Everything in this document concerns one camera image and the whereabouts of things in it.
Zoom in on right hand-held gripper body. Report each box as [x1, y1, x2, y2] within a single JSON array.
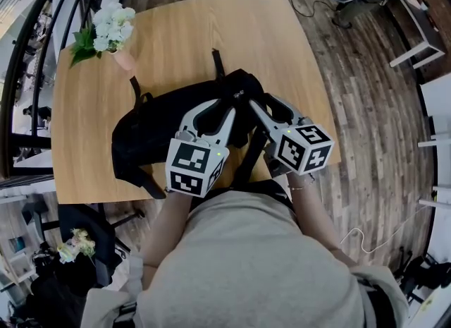
[[262, 116, 335, 179]]

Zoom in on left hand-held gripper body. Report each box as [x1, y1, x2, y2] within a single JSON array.
[[163, 126, 231, 200]]

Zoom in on black duffel bag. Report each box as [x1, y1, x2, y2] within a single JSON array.
[[111, 48, 279, 200]]

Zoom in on person's left forearm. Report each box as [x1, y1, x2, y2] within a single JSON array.
[[140, 192, 198, 288]]

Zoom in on person's right forearm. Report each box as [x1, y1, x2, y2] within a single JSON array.
[[287, 171, 357, 267]]

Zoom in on person's black trousers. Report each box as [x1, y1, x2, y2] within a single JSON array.
[[211, 180, 293, 211]]

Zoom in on wooden table with white legs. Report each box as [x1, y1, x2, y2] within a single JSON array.
[[50, 0, 342, 205]]

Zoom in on pink vase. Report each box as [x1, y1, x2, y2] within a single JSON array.
[[112, 50, 137, 72]]

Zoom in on black office chair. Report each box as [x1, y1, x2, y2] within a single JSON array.
[[26, 202, 146, 328]]

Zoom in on white flowers with green leaves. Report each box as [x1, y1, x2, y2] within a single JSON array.
[[69, 1, 137, 68]]

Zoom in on person's grey shirt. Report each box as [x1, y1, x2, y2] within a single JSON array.
[[80, 189, 409, 328]]

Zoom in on pale wrapped flower bouquet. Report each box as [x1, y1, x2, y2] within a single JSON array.
[[56, 228, 97, 265]]

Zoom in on white side table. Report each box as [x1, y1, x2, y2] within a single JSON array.
[[389, 0, 447, 70]]

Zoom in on black tripod equipment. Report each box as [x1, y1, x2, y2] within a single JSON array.
[[394, 248, 451, 303]]

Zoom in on black metal railing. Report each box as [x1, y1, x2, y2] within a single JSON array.
[[0, 0, 117, 179]]

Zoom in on white cable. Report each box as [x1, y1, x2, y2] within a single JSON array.
[[340, 206, 429, 254]]

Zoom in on white metal frame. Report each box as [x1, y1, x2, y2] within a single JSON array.
[[417, 114, 451, 211]]

